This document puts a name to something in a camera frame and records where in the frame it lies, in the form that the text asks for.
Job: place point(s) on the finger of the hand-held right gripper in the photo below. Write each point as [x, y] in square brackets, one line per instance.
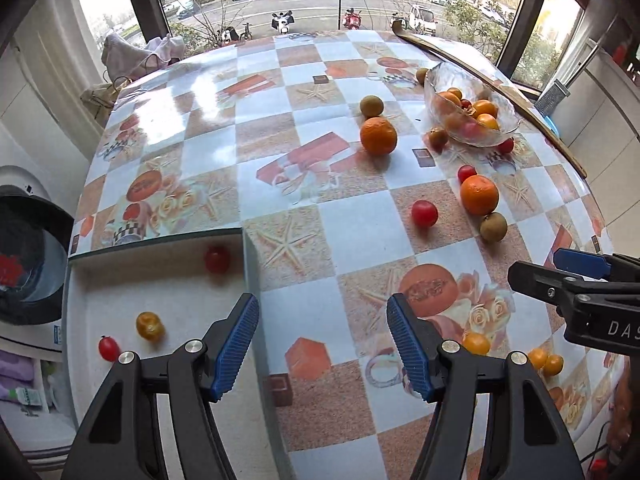
[535, 280]
[580, 261]

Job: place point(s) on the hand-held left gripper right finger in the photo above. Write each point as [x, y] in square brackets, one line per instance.
[410, 350]

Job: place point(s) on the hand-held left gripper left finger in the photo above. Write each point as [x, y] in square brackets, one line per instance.
[235, 345]

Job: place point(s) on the yellow cherry tomato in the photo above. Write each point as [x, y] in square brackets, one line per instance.
[454, 93]
[476, 343]
[536, 357]
[488, 122]
[150, 325]
[484, 108]
[555, 365]

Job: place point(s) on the brown longan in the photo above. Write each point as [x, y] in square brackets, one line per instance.
[371, 106]
[421, 75]
[437, 137]
[493, 226]

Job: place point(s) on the white shallow tray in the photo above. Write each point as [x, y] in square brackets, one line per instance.
[165, 290]

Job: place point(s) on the large orange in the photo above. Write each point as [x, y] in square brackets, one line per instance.
[479, 194]
[378, 135]

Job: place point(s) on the red cherry tomato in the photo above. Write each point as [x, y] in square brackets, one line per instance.
[465, 104]
[467, 172]
[506, 145]
[108, 347]
[424, 213]
[217, 259]

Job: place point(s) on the checkered printed tablecloth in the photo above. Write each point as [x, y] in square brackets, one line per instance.
[350, 240]

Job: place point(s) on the blue plastic object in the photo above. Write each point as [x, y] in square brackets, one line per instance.
[552, 127]

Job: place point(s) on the grey slatted appliance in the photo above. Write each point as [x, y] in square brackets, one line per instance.
[552, 97]

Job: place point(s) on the white shelf cabinet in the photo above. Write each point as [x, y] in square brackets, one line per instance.
[45, 435]

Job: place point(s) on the white bottle green label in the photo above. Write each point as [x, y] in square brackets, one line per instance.
[30, 398]

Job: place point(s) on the clear glass bowl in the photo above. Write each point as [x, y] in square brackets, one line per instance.
[445, 77]

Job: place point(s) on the purple detergent bottle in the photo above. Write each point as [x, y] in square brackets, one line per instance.
[12, 364]
[9, 389]

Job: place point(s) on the white washing machine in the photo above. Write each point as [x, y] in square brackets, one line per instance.
[30, 240]

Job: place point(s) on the beige bag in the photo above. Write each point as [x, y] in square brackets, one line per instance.
[102, 94]

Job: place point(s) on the white car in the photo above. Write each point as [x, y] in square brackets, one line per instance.
[422, 17]

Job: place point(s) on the pink cloth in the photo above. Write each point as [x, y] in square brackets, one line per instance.
[125, 52]

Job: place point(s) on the red scooter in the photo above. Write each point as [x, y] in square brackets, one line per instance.
[352, 19]

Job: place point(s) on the white scooter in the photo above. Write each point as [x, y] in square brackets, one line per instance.
[282, 21]

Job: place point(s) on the street lamp post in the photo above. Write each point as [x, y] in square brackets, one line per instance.
[340, 5]

